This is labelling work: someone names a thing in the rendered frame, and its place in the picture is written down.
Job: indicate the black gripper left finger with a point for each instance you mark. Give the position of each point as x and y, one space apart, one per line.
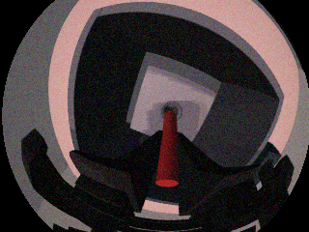
131 173

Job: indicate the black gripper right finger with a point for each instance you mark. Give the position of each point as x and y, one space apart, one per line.
200 177

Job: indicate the dark red peg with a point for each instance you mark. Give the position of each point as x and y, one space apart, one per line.
168 172

